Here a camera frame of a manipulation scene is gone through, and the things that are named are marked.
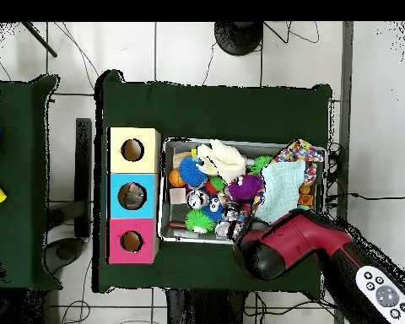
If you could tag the dark green side-table cloth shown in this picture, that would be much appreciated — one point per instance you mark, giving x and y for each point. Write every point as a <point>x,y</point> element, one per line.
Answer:
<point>20,152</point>

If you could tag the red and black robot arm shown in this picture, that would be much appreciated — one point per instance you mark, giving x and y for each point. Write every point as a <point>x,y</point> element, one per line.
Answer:
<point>290,239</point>

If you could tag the blue spiky ball with eyes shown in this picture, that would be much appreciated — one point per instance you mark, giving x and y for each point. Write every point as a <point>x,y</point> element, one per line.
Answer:
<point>214,206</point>

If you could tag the black round stand base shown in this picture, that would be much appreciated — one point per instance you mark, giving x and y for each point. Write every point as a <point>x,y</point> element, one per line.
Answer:
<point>238,37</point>

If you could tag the colourful dotted cloth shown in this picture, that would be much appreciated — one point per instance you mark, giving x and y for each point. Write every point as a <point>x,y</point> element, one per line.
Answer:
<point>297,152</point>

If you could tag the wooden three-hole sorting box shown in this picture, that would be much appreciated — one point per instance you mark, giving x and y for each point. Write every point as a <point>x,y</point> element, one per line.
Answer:
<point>148,202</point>

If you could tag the grey stand foot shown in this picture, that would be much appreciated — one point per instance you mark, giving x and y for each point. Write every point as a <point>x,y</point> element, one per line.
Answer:
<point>65,253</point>

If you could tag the black flat panel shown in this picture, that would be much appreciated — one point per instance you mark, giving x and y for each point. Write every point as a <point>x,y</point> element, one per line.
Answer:
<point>83,175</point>

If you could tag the purple spiky rubber toy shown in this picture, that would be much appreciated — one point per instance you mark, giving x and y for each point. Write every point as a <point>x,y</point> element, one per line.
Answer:
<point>245,187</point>

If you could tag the crushed silver can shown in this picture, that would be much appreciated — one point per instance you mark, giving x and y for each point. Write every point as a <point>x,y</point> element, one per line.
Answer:
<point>197,199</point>

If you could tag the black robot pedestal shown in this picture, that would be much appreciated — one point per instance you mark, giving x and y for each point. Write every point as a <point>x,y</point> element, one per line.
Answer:
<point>202,310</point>

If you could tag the mint green knitted cloth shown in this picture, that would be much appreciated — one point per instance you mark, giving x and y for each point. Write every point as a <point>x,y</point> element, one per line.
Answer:
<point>280,189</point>

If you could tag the green spiky rubber ball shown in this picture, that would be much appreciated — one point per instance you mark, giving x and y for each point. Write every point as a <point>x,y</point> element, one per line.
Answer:
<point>199,221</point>

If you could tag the blue spiky rubber ball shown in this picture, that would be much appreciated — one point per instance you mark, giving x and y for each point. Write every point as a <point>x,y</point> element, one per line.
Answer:
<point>191,172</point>

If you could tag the dark green tablecloth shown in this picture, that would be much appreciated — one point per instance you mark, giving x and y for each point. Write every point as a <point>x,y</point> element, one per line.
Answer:
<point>206,108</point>

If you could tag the orange toy basketball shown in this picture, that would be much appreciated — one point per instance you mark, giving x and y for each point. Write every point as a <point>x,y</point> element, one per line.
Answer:
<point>175,178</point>

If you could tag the black rod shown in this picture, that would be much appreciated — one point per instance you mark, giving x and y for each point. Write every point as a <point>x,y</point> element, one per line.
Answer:
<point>40,39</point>

